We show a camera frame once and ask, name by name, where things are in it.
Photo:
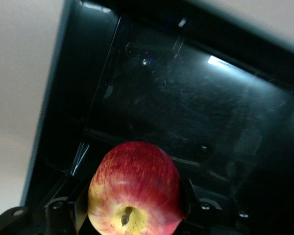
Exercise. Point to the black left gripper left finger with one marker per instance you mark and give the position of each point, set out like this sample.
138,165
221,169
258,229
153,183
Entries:
82,208

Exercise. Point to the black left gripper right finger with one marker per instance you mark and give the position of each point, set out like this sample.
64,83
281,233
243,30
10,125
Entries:
187,195

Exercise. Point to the red yellow apple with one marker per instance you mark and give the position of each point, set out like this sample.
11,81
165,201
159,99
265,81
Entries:
137,183

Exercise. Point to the black plastic box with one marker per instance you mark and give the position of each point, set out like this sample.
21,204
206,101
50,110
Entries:
186,98

